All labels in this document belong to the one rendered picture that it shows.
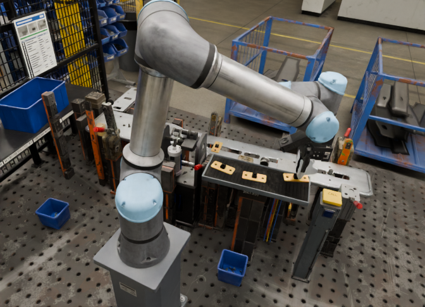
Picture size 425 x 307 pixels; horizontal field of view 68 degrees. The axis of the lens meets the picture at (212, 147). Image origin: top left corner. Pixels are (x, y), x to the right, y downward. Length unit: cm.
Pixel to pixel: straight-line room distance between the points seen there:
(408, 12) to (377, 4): 68
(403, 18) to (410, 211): 740
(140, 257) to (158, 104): 42
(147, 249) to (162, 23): 58
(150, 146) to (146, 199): 14
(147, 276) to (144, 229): 15
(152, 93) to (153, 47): 18
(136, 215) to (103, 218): 82
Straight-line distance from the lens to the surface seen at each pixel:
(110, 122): 148
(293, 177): 111
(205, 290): 137
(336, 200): 114
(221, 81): 63
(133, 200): 80
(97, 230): 158
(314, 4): 906
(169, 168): 127
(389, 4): 902
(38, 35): 191
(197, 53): 60
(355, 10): 903
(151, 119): 80
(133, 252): 91
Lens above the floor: 189
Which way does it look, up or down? 36 degrees down
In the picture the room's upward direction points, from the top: 5 degrees clockwise
